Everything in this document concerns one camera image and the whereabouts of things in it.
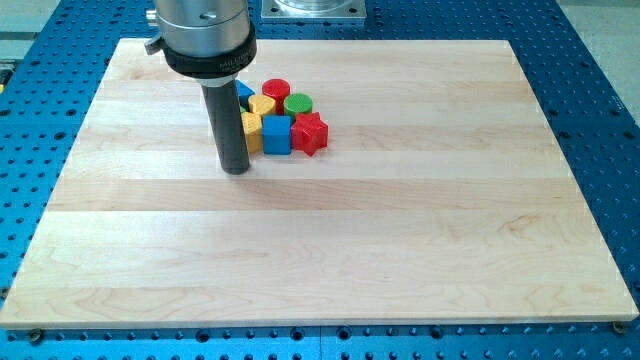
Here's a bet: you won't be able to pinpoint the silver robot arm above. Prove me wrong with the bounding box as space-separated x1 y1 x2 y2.
144 0 257 87

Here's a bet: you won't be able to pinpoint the red star block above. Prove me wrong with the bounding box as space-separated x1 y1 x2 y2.
291 112 329 156

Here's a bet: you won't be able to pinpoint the blue cube block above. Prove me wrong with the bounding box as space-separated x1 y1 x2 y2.
262 115 291 155

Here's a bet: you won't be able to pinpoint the green cylinder block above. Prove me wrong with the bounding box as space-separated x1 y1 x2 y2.
283 93 313 118

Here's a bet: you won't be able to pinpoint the yellow block front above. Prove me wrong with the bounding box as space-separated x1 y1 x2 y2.
241 112 263 154

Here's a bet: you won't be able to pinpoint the yellow hexagon block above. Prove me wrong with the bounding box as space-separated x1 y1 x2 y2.
248 94 277 117

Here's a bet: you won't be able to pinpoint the red cylinder block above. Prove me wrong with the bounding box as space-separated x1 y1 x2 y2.
262 78 291 115

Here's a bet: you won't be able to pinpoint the blue block behind rod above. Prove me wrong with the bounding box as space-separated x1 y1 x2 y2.
235 79 255 110

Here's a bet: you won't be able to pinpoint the light wooden board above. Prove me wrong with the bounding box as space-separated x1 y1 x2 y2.
1 39 638 329

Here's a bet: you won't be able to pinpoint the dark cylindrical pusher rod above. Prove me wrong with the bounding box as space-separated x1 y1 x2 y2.
201 79 250 175

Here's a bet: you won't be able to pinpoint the left board clamp screw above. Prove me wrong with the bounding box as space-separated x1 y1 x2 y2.
27 329 44 345

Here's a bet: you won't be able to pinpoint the board clamp screw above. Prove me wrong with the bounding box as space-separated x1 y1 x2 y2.
27 329 44 345
611 321 627 335

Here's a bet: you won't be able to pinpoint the right board clamp screw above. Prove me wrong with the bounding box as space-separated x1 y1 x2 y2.
611 321 627 335

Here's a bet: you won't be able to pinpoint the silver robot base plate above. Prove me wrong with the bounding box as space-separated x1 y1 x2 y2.
261 0 367 23

